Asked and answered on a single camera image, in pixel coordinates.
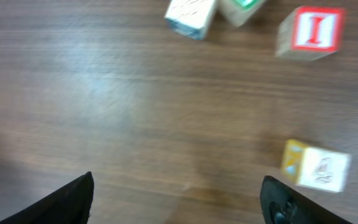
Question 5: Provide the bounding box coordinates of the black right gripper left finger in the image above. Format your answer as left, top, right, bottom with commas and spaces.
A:
0, 171, 94, 224

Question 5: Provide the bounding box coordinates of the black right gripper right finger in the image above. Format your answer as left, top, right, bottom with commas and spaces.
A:
260, 175, 351, 224

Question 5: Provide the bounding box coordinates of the white block blue X side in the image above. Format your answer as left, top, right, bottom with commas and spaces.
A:
280, 139, 352, 193

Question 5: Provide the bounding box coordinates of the lower red I block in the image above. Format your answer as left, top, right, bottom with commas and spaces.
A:
275, 6, 345, 61

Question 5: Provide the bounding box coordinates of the green N letter block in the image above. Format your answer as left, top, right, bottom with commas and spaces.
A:
218, 0, 266, 27

